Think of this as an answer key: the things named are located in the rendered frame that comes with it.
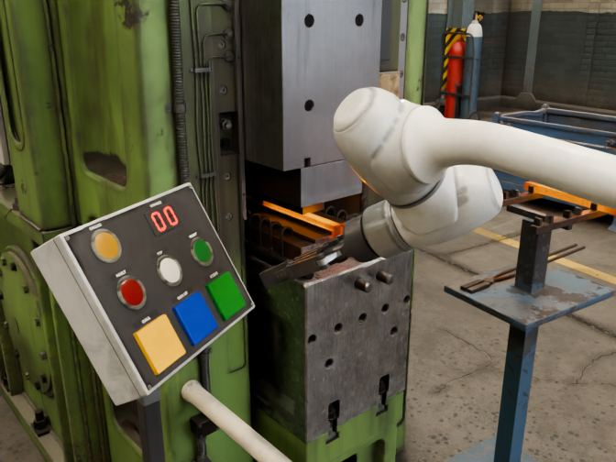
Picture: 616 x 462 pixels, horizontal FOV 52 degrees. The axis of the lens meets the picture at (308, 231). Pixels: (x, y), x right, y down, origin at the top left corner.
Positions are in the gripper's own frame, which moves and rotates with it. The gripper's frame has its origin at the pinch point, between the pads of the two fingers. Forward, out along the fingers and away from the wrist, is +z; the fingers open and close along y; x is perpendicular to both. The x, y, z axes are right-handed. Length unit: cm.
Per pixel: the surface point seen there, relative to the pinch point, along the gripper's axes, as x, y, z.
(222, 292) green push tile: 1.0, -1.2, 12.5
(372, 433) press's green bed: -61, 52, 33
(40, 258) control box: 20.8, -27.1, 19.4
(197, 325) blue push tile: -1.2, -11.2, 12.5
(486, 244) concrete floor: -87, 326, 63
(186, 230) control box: 14.3, -1.1, 13.3
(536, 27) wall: 48, 963, 42
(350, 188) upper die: 5, 50, 4
